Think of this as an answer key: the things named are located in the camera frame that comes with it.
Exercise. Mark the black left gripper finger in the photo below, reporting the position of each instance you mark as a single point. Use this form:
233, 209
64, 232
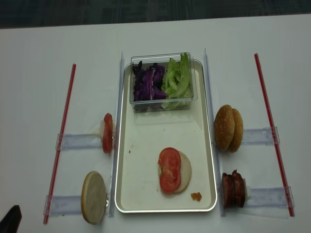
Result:
10, 223

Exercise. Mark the meat patty slice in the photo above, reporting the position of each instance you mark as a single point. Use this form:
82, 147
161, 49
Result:
241, 191
237, 188
228, 190

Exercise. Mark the tomato slice on bun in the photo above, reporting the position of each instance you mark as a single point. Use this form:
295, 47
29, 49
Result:
170, 164

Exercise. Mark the green lettuce leaves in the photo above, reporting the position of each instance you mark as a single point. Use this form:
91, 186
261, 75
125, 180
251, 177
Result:
176, 83

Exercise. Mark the upright pale bun half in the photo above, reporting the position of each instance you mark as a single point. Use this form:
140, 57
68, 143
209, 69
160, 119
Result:
93, 198

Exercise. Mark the left red rod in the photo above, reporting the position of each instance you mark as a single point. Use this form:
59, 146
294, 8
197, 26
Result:
64, 119

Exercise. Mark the red rod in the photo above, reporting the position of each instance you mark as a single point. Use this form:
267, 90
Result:
64, 119
289, 200

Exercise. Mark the white rectangular metal tray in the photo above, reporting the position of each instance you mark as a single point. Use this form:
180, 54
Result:
144, 135

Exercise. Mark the bottom bun on tray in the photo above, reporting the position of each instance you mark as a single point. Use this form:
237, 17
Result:
185, 173

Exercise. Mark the orange sauce smear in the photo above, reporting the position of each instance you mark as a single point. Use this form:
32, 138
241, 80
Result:
196, 196

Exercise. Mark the purple cabbage shreds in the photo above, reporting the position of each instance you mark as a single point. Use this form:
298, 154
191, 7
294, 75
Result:
148, 82

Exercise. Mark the clear plastic salad box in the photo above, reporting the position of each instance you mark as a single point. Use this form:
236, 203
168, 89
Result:
161, 59

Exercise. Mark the rear bun top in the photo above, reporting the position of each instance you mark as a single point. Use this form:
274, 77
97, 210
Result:
238, 131

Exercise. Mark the right red rod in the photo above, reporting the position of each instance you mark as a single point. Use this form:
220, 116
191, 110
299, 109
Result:
289, 200

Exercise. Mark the clear bun holder rail left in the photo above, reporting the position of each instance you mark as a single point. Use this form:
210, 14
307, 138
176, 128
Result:
62, 205

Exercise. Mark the clear bun holder rail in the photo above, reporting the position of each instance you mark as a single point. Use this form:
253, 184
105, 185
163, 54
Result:
62, 205
263, 136

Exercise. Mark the clear tomato holder rail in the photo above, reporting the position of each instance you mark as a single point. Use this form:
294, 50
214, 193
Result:
78, 142

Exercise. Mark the left long clear rail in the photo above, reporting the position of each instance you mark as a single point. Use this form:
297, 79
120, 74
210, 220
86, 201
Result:
116, 148

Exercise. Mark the long clear rail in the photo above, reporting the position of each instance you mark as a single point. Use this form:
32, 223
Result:
209, 99
116, 148

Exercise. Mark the right long clear rail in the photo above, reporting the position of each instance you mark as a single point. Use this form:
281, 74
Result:
209, 99

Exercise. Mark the clear patty holder rail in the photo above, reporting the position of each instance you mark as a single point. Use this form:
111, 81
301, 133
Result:
267, 197

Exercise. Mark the clear bun holder rail right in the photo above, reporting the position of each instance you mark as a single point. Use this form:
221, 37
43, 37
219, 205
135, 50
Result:
263, 136

